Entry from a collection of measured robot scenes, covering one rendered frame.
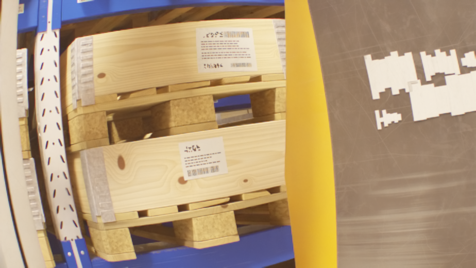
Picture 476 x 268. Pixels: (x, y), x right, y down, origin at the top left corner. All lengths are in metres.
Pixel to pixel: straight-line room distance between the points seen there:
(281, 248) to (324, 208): 1.28
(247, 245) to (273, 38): 0.67
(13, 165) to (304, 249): 0.46
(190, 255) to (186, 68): 0.56
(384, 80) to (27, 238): 0.44
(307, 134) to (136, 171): 0.97
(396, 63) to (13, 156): 0.44
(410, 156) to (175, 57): 1.24
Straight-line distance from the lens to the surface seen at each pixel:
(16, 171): 0.55
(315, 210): 0.77
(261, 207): 2.52
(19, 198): 0.55
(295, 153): 0.79
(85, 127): 1.63
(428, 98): 0.61
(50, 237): 2.70
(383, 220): 0.68
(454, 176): 0.60
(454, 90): 0.58
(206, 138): 1.80
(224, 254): 1.91
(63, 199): 1.67
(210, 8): 2.67
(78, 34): 2.83
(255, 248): 1.97
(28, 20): 1.72
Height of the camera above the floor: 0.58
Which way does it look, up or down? level
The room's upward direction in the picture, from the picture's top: 9 degrees counter-clockwise
